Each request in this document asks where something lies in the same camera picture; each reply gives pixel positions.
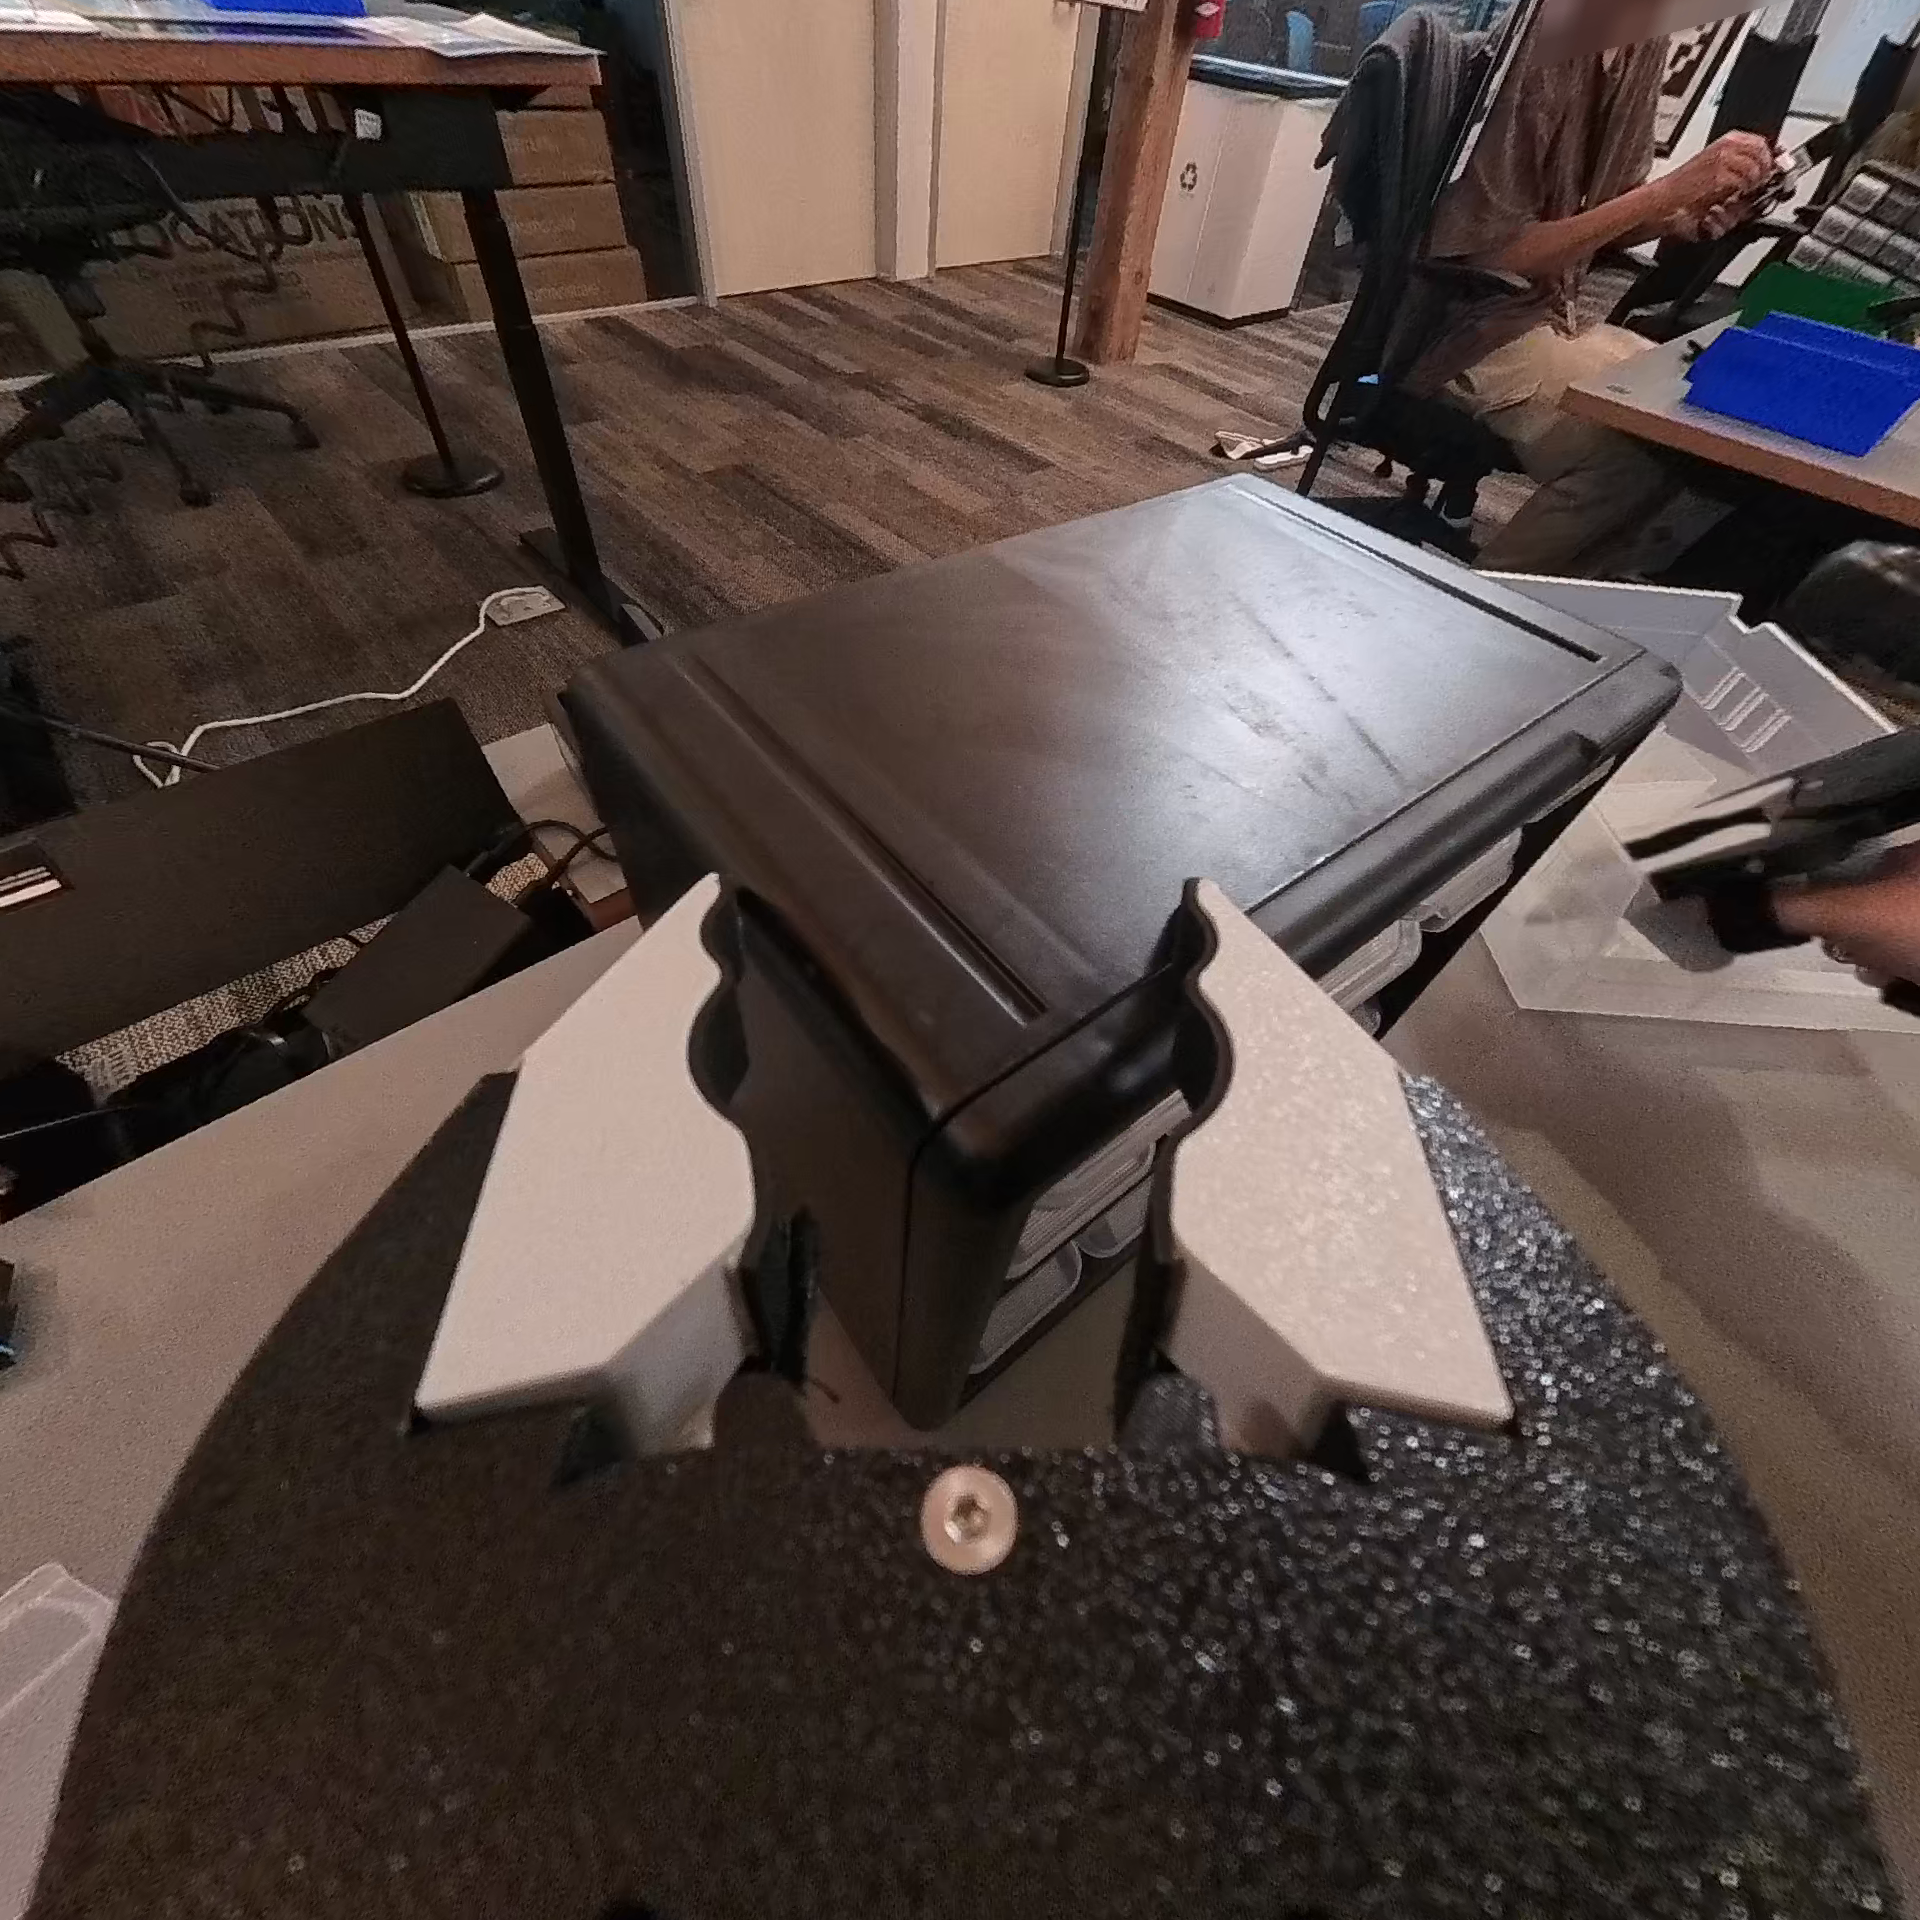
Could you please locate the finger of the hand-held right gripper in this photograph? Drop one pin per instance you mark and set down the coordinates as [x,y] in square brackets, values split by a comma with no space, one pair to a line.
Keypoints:
[1725,862]
[1710,821]

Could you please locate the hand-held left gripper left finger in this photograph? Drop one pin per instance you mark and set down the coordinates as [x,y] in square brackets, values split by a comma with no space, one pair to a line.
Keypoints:
[585,1230]

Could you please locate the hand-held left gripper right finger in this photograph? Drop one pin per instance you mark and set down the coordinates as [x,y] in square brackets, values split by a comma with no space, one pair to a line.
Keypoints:
[1335,1230]

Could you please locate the clear plastic storage bin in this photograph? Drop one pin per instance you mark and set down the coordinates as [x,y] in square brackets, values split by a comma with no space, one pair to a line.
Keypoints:
[1621,610]
[37,1666]

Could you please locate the black drawer cabinet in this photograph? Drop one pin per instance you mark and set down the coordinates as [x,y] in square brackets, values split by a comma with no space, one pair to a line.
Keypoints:
[1869,224]
[1141,722]

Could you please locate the person's right hand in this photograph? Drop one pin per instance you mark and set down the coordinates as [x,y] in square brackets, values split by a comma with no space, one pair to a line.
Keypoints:
[1862,922]

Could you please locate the black power adapter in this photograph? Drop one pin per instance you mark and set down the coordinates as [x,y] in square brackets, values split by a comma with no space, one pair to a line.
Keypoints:
[421,955]

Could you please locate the blue plastic bin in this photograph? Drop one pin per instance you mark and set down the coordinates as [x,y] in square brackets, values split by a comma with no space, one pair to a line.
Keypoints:
[1799,383]
[285,8]

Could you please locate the grey top desk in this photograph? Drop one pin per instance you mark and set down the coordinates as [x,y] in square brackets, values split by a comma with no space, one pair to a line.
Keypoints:
[1634,399]

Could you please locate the black labelled cardboard box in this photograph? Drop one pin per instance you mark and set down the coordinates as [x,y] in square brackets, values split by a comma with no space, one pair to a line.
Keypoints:
[254,869]

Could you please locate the black office chair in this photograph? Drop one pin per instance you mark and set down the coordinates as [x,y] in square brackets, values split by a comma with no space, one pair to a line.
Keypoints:
[1411,428]
[135,389]

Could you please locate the green plastic bin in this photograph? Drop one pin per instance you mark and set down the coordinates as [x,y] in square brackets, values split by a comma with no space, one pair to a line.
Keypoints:
[1799,293]

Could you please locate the white slippers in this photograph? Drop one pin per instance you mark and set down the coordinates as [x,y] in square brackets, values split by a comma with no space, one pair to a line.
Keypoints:
[1259,447]

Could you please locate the white floor outlet plate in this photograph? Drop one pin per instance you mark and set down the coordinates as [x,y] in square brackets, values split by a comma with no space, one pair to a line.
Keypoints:
[525,606]

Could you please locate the black tripod stand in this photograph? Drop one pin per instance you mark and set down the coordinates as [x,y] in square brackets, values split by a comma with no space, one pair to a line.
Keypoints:
[37,781]

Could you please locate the black stanchion pole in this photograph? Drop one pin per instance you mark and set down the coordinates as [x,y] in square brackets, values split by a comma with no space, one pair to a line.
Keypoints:
[451,476]
[1058,371]

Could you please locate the white recycling bin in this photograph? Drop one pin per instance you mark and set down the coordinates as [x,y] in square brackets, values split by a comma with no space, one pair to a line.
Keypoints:
[1230,195]

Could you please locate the stack of cardboard boxes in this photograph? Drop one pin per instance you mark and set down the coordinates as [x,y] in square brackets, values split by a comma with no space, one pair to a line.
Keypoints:
[570,212]

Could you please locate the wooden desk black legs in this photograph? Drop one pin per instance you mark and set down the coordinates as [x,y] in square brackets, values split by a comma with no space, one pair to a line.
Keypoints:
[435,142]

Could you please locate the white paper sheets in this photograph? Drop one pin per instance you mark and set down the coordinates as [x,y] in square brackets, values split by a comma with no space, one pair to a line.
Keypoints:
[480,32]

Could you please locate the wooden post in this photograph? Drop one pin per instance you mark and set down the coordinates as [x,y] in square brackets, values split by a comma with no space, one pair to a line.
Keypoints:
[1126,182]

